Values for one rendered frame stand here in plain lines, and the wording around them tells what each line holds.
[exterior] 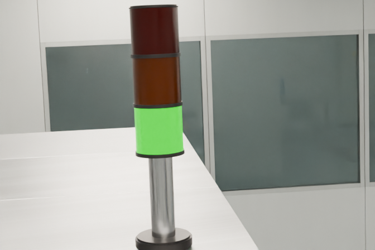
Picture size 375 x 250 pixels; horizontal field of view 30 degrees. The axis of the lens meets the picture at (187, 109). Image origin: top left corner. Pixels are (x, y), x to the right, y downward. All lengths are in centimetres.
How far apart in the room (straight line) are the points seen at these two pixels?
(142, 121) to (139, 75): 5
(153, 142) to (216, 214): 19
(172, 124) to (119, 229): 17
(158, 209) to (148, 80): 13
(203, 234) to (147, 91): 18
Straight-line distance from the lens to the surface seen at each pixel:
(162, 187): 72
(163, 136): 70
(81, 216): 88
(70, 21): 522
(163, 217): 73
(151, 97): 69
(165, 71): 69
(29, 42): 525
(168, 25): 69
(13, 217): 91
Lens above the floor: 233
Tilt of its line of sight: 7 degrees down
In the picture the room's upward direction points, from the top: 2 degrees counter-clockwise
